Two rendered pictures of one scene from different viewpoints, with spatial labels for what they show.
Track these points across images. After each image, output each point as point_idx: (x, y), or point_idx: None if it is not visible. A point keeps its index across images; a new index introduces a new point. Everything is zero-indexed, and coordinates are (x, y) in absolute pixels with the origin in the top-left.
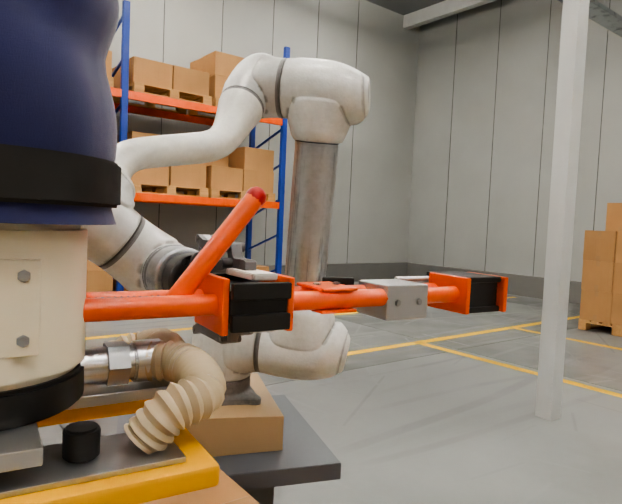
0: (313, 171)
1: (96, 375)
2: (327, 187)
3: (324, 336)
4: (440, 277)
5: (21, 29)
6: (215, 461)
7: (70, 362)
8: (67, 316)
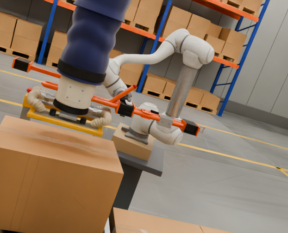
0: (184, 75)
1: (90, 111)
2: (188, 82)
3: (172, 130)
4: (182, 120)
5: (93, 52)
6: (102, 133)
7: (85, 107)
8: (87, 99)
